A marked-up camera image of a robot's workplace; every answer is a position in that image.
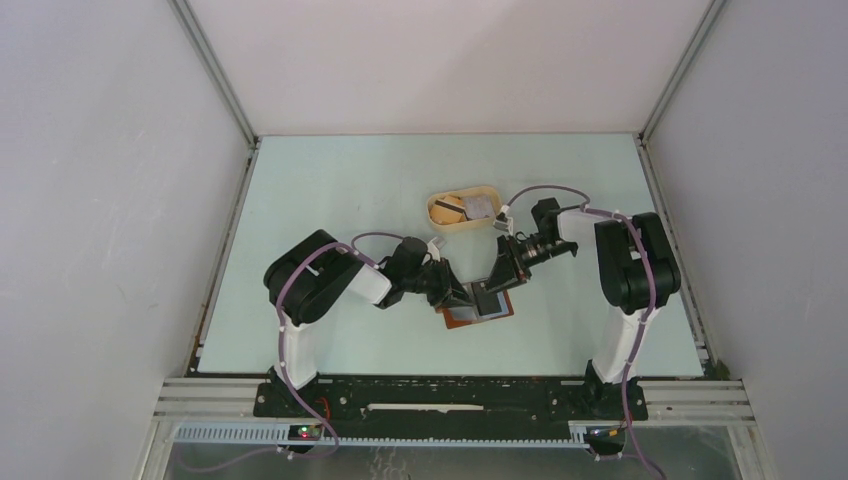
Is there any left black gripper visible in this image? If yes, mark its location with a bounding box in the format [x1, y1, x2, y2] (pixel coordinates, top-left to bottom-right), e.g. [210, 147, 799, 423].
[403, 258, 475, 309]

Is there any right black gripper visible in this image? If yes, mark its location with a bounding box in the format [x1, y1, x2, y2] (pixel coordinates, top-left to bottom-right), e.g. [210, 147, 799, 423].
[484, 234, 574, 294]

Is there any black credit card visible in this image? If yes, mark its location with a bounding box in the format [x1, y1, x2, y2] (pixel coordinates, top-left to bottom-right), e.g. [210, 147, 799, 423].
[475, 292, 510, 319]

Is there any brown leather card holder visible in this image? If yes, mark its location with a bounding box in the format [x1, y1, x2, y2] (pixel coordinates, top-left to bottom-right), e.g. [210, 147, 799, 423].
[441, 281, 514, 329]

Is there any silver VIP credit card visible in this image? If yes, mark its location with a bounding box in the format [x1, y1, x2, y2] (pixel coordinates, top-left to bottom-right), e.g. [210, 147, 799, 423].
[461, 194, 497, 221]

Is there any beige oval tray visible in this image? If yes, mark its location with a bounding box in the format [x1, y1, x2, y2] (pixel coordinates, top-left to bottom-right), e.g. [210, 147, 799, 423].
[426, 186, 502, 233]

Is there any gold credit card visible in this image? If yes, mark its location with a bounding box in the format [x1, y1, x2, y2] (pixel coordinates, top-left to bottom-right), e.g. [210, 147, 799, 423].
[429, 195, 466, 225]

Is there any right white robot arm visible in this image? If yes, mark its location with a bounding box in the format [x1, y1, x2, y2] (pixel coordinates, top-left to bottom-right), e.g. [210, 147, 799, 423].
[482, 198, 682, 418]

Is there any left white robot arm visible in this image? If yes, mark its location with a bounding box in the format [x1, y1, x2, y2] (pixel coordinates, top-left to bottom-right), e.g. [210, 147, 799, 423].
[263, 229, 474, 417]

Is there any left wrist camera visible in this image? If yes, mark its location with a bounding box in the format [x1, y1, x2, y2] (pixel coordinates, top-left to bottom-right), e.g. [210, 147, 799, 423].
[426, 236, 446, 262]

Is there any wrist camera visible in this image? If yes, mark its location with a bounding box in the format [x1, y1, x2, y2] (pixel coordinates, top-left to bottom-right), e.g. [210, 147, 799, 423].
[493, 204, 514, 235]
[426, 236, 446, 262]

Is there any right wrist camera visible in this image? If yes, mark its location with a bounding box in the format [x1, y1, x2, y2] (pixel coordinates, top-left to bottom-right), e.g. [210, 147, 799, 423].
[493, 204, 514, 235]

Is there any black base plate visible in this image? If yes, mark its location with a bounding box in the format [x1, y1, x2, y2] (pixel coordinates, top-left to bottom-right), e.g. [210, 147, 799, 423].
[253, 375, 648, 439]

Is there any aluminium frame rail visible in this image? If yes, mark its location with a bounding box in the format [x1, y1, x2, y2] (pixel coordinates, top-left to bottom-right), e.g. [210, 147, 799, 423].
[153, 378, 756, 427]

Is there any grey cable duct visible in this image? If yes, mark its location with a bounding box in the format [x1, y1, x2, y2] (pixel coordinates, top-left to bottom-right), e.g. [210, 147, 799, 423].
[172, 422, 611, 449]

